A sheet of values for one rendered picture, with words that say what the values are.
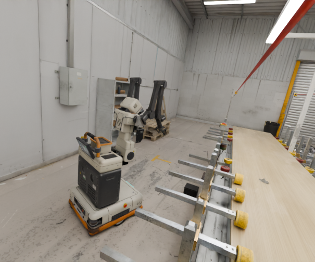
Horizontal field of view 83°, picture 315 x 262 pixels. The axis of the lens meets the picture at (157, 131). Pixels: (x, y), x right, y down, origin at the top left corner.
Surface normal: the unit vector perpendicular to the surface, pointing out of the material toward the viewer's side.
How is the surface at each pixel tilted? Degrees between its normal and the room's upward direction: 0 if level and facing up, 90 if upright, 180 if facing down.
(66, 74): 90
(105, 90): 90
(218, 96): 90
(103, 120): 90
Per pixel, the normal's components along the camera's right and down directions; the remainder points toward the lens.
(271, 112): -0.39, 0.18
